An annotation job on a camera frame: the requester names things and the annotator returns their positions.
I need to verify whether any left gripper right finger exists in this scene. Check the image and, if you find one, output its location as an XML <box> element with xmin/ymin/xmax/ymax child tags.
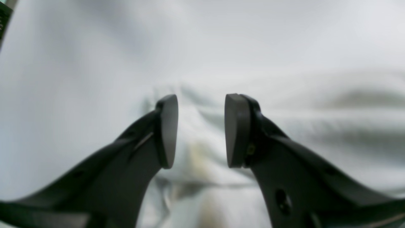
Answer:
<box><xmin>224</xmin><ymin>94</ymin><xmax>405</xmax><ymax>228</ymax></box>

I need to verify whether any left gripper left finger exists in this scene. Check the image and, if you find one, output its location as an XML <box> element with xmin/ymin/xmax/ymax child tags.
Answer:
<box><xmin>0</xmin><ymin>95</ymin><xmax>178</xmax><ymax>228</ymax></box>

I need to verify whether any white printed T-shirt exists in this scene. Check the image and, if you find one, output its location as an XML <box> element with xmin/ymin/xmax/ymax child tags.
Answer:
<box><xmin>0</xmin><ymin>63</ymin><xmax>405</xmax><ymax>228</ymax></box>

